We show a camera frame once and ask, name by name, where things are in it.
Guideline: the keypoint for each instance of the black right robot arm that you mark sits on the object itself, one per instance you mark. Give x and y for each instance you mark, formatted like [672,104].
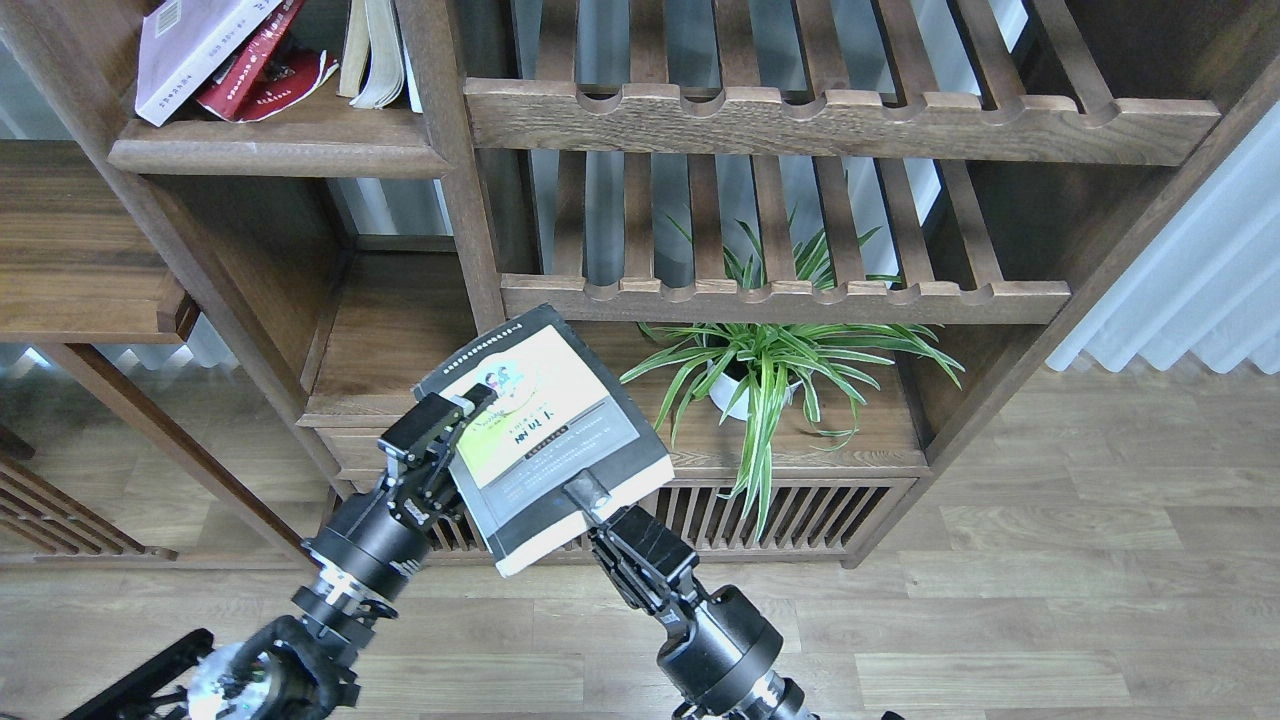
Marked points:
[790,705]

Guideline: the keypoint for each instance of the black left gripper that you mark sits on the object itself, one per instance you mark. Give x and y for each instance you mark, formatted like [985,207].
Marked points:
[376,541]

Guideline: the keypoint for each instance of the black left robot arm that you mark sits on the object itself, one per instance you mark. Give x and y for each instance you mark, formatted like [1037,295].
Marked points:
[301,667]

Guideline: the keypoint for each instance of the green spider plant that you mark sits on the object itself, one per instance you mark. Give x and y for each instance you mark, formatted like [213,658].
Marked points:
[789,357]

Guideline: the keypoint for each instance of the upright cream books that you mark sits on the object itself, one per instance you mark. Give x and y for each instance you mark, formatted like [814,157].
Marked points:
[376,67]

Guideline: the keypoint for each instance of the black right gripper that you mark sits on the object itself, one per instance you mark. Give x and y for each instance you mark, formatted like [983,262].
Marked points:
[719,651]

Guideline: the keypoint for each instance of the yellow and black book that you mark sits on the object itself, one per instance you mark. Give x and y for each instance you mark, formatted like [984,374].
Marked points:
[558,410]

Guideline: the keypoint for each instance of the dark wooden bookshelf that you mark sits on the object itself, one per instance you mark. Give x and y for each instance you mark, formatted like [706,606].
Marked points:
[343,250]

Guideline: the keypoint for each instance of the white lavender book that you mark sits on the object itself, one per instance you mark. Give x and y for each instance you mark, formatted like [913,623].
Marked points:
[182,43]

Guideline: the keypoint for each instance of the white sheer curtain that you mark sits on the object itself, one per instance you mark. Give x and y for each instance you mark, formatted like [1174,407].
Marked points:
[1208,286]

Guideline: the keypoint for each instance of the white plant pot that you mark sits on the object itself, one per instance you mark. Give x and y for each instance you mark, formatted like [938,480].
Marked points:
[730,389]

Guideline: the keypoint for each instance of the red paperback book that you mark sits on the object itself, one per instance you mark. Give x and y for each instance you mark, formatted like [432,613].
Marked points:
[268,73]

